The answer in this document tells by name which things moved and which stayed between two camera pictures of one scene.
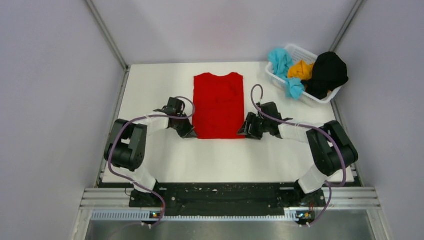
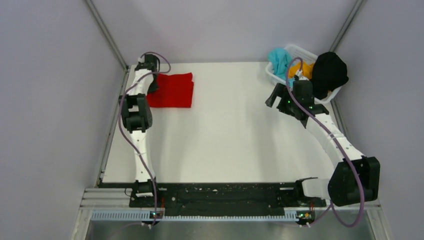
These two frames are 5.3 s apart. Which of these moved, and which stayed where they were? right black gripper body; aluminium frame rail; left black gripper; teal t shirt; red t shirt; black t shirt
Moved: red t shirt; left black gripper; right black gripper body
Stayed: aluminium frame rail; teal t shirt; black t shirt
